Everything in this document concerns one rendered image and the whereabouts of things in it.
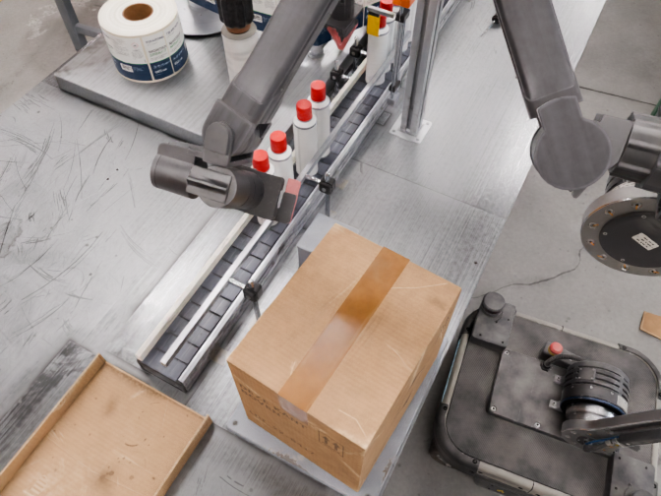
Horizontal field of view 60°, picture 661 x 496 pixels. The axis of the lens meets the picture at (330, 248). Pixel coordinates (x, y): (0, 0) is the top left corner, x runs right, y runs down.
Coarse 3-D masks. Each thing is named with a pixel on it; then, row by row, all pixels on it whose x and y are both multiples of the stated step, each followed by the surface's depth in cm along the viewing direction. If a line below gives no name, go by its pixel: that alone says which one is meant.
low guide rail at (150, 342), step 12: (360, 72) 153; (348, 84) 149; (336, 96) 147; (252, 216) 127; (240, 228) 124; (228, 240) 122; (216, 252) 120; (204, 276) 117; (192, 288) 115; (180, 300) 113; (168, 312) 112; (168, 324) 112; (156, 336) 109; (144, 348) 108
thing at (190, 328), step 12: (408, 36) 154; (372, 84) 142; (360, 96) 140; (336, 132) 133; (324, 144) 131; (312, 168) 128; (300, 180) 125; (264, 228) 117; (252, 240) 116; (240, 264) 113; (228, 276) 111; (216, 288) 109; (204, 312) 107; (192, 324) 105; (180, 336) 104; (180, 348) 104; (168, 360) 102
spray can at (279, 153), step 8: (272, 136) 115; (280, 136) 115; (272, 144) 115; (280, 144) 115; (272, 152) 118; (280, 152) 117; (288, 152) 118; (272, 160) 118; (280, 160) 117; (288, 160) 119; (280, 168) 119; (288, 168) 121; (280, 176) 121; (288, 176) 122; (280, 192) 126
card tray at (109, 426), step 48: (96, 384) 112; (144, 384) 112; (48, 432) 107; (96, 432) 107; (144, 432) 107; (192, 432) 107; (0, 480) 100; (48, 480) 102; (96, 480) 102; (144, 480) 102
